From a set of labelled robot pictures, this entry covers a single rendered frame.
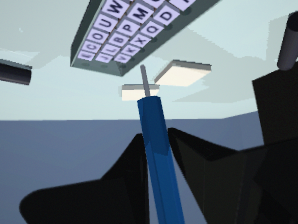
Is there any blue stylus with silver tip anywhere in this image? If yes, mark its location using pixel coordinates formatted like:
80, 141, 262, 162
137, 64, 185, 224

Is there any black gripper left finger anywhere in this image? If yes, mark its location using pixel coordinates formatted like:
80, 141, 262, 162
19, 133, 150, 224

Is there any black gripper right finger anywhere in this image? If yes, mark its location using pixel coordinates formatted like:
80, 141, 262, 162
167, 127, 298, 224

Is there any grey keyboard with white letter keys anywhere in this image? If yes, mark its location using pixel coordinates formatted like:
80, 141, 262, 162
70, 0, 223, 77

